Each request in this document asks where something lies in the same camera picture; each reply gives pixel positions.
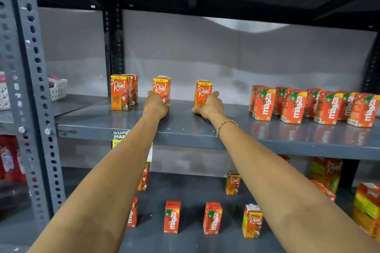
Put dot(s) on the white and yellow shelf tag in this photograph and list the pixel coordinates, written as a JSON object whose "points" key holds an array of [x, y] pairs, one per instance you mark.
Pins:
{"points": [[150, 153]]}

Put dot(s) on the person's left forearm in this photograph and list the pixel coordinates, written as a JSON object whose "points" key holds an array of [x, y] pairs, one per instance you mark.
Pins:
{"points": [[104, 190]]}

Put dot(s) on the person's right hand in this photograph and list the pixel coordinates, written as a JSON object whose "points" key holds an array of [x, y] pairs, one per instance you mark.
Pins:
{"points": [[212, 109]]}

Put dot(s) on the person's left fingers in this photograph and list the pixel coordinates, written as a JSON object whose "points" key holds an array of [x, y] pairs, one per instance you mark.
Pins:
{"points": [[151, 94]]}

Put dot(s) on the red packet in basket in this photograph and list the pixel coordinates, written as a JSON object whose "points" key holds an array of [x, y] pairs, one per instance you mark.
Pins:
{"points": [[54, 79]]}

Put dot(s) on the orange lychee juice carton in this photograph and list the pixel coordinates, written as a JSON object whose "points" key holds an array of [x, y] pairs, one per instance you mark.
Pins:
{"points": [[119, 92], [203, 91], [145, 177], [161, 86], [134, 89]]}

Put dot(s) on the stack of orange yellow packs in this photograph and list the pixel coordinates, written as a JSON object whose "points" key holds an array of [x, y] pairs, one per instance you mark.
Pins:
{"points": [[368, 208]]}

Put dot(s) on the white plastic basket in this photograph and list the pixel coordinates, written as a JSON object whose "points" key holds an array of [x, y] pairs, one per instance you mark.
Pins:
{"points": [[58, 89]]}

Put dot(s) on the orange carton multipack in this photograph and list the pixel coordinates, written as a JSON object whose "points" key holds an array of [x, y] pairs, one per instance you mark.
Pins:
{"points": [[326, 171]]}

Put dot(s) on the green and yellow shelf sticker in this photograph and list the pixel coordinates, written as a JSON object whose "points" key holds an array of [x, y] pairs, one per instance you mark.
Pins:
{"points": [[119, 135]]}

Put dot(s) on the person's left hand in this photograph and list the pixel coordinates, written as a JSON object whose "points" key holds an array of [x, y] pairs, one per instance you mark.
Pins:
{"points": [[154, 109]]}

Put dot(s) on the person's right thumb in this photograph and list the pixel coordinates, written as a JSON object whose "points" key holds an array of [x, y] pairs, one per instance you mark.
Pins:
{"points": [[197, 110]]}

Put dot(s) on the lying orange juice carton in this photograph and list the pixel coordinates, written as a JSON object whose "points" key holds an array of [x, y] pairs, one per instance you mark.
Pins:
{"points": [[325, 190]]}

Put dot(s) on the row of red juice cartons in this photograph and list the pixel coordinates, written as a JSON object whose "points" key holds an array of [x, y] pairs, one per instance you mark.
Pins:
{"points": [[326, 107]]}

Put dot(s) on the grey slotted metal upright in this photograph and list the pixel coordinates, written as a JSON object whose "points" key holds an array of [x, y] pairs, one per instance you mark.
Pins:
{"points": [[29, 63]]}

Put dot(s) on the grey metal shelving rack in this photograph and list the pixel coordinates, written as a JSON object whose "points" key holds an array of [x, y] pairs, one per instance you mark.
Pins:
{"points": [[184, 132]]}

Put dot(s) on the small red mango drink carton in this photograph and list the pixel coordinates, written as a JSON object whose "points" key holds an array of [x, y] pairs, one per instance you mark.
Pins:
{"points": [[172, 217], [212, 218], [132, 212]]}

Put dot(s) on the orange mixed fruit juice carton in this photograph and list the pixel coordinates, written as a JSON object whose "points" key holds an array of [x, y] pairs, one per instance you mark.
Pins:
{"points": [[251, 221], [232, 183]]}

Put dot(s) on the red packages pile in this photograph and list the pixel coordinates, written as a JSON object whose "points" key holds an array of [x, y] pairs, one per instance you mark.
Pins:
{"points": [[10, 161]]}

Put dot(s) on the person's right forearm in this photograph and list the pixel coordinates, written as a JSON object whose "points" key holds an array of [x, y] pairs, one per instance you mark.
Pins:
{"points": [[276, 184]]}

